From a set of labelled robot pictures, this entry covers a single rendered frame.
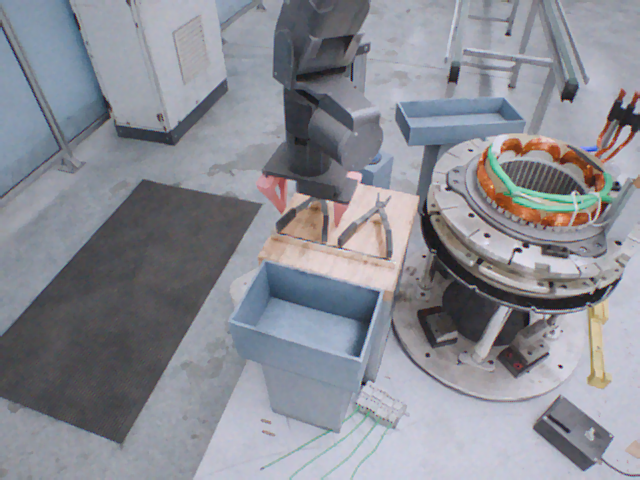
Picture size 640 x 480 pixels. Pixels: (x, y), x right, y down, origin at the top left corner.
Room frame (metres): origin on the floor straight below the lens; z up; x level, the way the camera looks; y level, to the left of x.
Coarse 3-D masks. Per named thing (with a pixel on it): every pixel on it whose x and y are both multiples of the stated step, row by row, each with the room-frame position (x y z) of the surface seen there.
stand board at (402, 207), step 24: (360, 192) 0.54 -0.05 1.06; (384, 192) 0.54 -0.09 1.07; (312, 216) 0.48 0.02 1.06; (408, 216) 0.48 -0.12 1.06; (336, 240) 0.43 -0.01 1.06; (360, 240) 0.43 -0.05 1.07; (384, 240) 0.43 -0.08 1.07; (288, 264) 0.39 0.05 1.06; (312, 264) 0.39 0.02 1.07; (336, 264) 0.39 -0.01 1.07; (360, 264) 0.39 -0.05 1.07; (384, 288) 0.34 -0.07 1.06
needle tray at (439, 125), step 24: (504, 96) 0.87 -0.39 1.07; (408, 120) 0.76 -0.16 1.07; (432, 120) 0.83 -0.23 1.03; (456, 120) 0.83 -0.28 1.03; (480, 120) 0.84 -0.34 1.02; (504, 120) 0.84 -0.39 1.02; (408, 144) 0.74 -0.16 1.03; (432, 144) 0.74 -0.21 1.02; (456, 144) 0.76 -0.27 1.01; (432, 168) 0.77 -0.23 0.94
